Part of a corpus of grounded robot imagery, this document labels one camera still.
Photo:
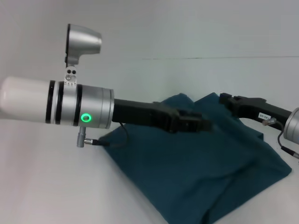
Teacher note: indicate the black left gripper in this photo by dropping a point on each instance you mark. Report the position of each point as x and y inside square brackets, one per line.
[144, 114]

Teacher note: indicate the teal blue shirt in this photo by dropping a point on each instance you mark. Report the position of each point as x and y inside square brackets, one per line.
[187, 175]

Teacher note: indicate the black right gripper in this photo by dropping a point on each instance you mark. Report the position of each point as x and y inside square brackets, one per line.
[259, 109]

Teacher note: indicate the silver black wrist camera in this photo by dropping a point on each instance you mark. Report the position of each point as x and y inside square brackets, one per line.
[81, 44]

